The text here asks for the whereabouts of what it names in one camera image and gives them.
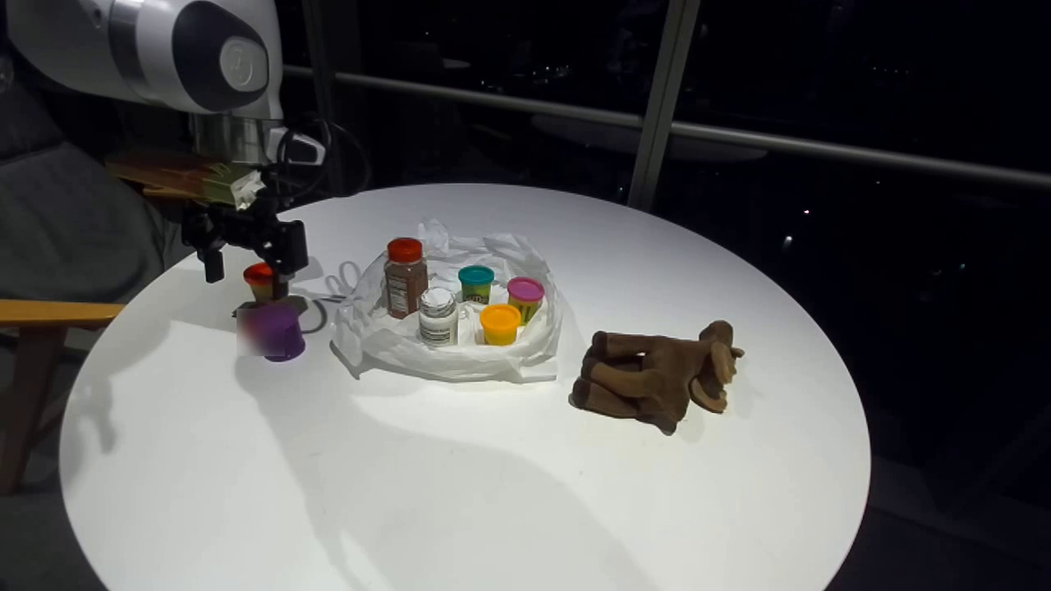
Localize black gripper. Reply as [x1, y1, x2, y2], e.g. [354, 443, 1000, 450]
[176, 200, 313, 285]

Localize spice jar red lid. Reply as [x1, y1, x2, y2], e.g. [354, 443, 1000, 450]
[381, 232, 429, 320]

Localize white lidded supplement jar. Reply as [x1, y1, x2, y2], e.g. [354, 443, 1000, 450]
[416, 285, 461, 345]

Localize yellow tub teal lid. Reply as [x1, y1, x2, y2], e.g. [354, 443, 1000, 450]
[456, 263, 499, 305]

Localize yellow tub orange lid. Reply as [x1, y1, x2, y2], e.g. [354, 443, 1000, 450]
[475, 303, 525, 348]

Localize yellow tub pink lid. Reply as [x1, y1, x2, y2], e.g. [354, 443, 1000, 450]
[507, 273, 548, 326]

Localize red strawberry toy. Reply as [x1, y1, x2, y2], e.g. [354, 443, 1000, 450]
[235, 298, 262, 341]

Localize brown plush toy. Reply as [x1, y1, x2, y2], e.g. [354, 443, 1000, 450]
[568, 316, 750, 436]

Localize yellow tub red lid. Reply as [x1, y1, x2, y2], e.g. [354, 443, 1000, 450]
[240, 260, 288, 305]

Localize purple tub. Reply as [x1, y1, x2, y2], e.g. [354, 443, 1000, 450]
[251, 303, 309, 364]

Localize white plastic bag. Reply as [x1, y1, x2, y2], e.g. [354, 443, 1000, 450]
[314, 224, 568, 384]

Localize grey chair wooden armrests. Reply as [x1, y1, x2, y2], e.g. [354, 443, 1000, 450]
[0, 61, 210, 495]

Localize grey metal railing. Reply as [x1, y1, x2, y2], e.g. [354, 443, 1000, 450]
[284, 61, 1051, 190]

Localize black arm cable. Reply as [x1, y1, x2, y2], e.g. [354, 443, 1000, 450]
[261, 110, 372, 209]

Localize dark window post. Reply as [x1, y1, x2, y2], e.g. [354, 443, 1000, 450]
[300, 0, 337, 119]

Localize grey window post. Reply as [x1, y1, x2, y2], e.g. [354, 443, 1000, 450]
[628, 0, 707, 213]

